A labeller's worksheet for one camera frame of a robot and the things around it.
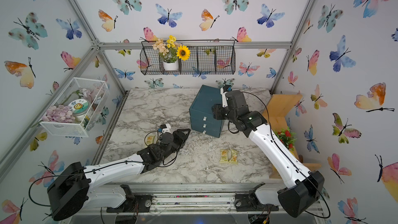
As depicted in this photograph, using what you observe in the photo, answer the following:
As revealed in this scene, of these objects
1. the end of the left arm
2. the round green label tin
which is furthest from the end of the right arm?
the round green label tin

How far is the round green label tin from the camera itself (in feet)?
2.15

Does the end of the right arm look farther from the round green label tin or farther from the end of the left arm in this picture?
the round green label tin
